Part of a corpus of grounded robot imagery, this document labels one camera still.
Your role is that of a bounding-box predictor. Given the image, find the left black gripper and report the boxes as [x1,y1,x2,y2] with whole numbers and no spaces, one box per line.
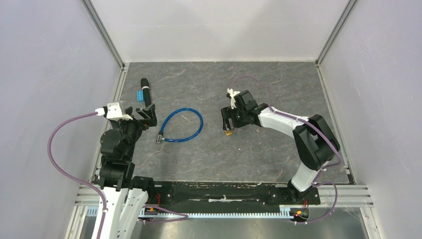
[114,103,157,159]

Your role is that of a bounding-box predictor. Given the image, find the brass padlock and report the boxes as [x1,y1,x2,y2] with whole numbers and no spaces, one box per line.
[224,130,233,136]

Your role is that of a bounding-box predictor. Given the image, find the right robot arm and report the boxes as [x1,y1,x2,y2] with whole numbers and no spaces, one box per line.
[221,89,340,203]

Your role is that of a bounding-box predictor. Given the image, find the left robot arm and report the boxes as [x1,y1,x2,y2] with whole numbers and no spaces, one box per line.
[94,102,157,239]

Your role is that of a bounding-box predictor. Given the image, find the blue toy brick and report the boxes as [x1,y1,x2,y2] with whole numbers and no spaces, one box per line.
[136,91,144,102]

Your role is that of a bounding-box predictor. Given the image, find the black microphone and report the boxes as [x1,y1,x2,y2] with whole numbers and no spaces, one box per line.
[140,78,152,107]

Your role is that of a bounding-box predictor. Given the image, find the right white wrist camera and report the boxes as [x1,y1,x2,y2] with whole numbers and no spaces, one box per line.
[226,88,240,110]

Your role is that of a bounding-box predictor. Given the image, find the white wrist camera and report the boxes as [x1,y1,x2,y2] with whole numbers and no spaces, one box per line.
[95,102,133,121]
[226,88,240,110]

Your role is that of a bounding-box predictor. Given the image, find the blue cable lock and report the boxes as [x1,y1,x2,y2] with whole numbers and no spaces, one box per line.
[156,108,204,144]

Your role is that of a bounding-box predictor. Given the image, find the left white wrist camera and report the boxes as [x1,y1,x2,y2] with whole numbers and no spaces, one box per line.
[95,102,133,121]

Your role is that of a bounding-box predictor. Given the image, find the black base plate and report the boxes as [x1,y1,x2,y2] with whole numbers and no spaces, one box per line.
[148,181,321,214]

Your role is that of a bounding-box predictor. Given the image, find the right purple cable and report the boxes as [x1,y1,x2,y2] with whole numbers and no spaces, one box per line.
[230,75,345,225]

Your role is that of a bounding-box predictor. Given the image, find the purple cable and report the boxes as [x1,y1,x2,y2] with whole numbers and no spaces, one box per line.
[230,75,345,225]
[47,111,108,239]

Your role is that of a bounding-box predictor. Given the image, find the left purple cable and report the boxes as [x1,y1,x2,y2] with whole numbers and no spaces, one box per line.
[47,111,108,239]

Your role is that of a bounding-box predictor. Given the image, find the slotted cable duct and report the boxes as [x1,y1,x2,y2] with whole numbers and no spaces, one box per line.
[85,205,309,219]

